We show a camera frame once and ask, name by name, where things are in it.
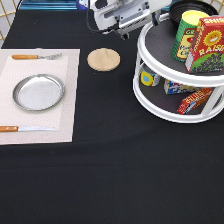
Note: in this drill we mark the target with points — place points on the yellow blue small can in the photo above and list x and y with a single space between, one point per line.
149 78

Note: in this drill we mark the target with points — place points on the red raisins box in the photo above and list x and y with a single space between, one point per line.
206 53

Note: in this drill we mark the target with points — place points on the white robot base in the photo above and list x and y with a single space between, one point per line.
83 3

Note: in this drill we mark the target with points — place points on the red orange snack box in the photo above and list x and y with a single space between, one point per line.
194 100

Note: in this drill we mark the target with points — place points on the wooden handled knife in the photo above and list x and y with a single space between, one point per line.
25 128

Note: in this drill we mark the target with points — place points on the green yellow cylindrical can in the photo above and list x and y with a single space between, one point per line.
185 34

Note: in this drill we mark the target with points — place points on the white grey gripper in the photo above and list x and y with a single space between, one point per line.
123 16

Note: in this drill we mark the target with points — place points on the blue white food box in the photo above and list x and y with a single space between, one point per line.
171 87

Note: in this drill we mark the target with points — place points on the white two-tier lazy Susan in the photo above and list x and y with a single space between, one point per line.
154 50

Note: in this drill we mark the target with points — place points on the beige woven placemat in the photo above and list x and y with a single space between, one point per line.
60 116

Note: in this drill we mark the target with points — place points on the round silver metal plate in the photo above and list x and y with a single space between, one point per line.
38 92

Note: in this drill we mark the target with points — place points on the round wooden coaster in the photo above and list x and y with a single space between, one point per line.
103 59

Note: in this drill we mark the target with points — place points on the black ribbed bowl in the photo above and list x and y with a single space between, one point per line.
178 8

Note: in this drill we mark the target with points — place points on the wooden handled fork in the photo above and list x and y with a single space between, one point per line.
49 57

